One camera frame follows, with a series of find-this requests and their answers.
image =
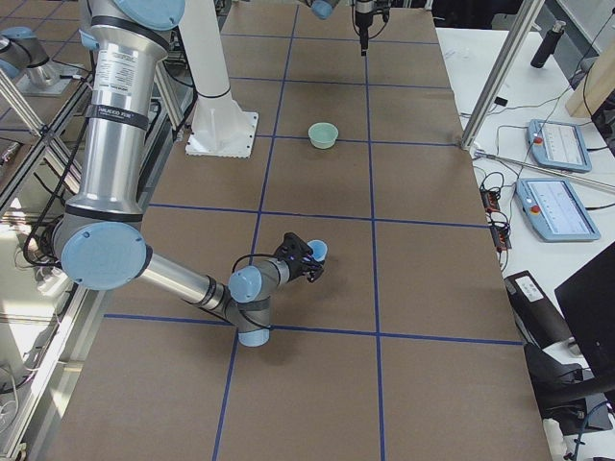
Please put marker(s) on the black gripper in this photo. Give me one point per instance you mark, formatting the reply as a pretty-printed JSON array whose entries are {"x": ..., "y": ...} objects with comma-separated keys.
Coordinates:
[
  {"x": 294, "y": 269},
  {"x": 363, "y": 17}
]

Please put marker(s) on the light blue plastic cup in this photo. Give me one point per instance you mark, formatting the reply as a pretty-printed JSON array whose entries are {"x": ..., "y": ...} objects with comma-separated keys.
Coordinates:
[{"x": 319, "y": 249}]

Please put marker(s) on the light green ceramic bowl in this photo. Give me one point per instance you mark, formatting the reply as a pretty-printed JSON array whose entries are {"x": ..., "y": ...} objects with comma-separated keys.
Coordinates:
[{"x": 322, "y": 135}]

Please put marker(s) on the black water bottle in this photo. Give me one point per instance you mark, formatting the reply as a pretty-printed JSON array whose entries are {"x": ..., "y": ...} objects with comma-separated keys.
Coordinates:
[{"x": 548, "y": 44}]

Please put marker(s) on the far blue teach pendant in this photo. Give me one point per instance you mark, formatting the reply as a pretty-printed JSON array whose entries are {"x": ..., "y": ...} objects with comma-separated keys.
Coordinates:
[{"x": 558, "y": 145}]

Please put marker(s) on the blue teach pendant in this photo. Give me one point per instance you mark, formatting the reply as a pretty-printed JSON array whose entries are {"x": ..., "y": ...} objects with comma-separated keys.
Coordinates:
[
  {"x": 558, "y": 145},
  {"x": 554, "y": 211}
]

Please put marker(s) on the near blue teach pendant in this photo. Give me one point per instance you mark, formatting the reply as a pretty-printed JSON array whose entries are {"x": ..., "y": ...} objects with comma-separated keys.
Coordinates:
[{"x": 554, "y": 211}]

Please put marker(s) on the black monitor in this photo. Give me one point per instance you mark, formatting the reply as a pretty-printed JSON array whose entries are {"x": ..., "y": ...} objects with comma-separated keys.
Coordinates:
[{"x": 586, "y": 300}]

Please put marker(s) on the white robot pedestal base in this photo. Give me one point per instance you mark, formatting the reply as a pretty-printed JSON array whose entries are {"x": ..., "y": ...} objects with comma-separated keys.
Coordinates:
[{"x": 219, "y": 127}]

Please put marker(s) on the aluminium frame post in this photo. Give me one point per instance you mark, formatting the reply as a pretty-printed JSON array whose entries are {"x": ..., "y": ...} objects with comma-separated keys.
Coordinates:
[{"x": 510, "y": 49}]

